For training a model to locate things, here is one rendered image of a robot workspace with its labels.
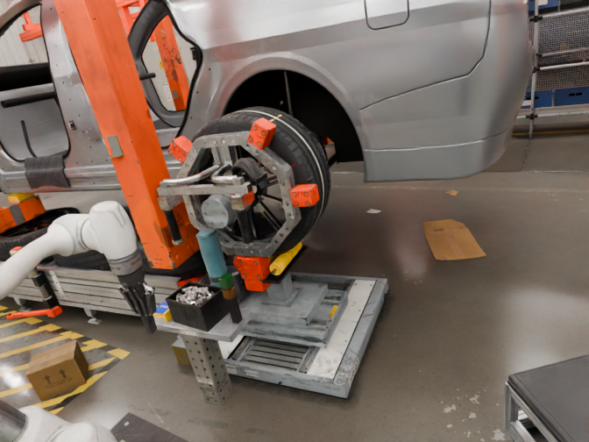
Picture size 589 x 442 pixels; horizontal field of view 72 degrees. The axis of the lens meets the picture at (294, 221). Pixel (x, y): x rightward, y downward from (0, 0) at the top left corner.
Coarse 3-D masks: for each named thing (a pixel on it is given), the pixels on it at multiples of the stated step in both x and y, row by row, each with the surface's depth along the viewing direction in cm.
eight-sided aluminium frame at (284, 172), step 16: (192, 144) 168; (208, 144) 165; (224, 144) 162; (240, 144) 159; (192, 160) 172; (272, 160) 156; (288, 176) 158; (288, 192) 160; (192, 208) 184; (288, 208) 163; (192, 224) 188; (208, 224) 190; (288, 224) 166; (224, 240) 190; (272, 240) 173
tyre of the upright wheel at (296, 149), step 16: (240, 112) 172; (256, 112) 171; (272, 112) 174; (208, 128) 172; (224, 128) 169; (240, 128) 166; (288, 128) 168; (304, 128) 176; (272, 144) 163; (288, 144) 161; (304, 144) 168; (288, 160) 163; (304, 160) 163; (320, 160) 174; (304, 176) 163; (320, 176) 172; (320, 192) 172; (304, 208) 170; (320, 208) 178; (304, 224) 173; (240, 240) 192; (288, 240) 180
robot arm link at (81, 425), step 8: (72, 424) 109; (80, 424) 108; (88, 424) 107; (96, 424) 109; (64, 432) 106; (72, 432) 106; (80, 432) 106; (88, 432) 105; (96, 432) 106; (104, 432) 108; (56, 440) 104; (64, 440) 104; (72, 440) 104; (80, 440) 104; (88, 440) 103; (96, 440) 105; (104, 440) 106; (112, 440) 109
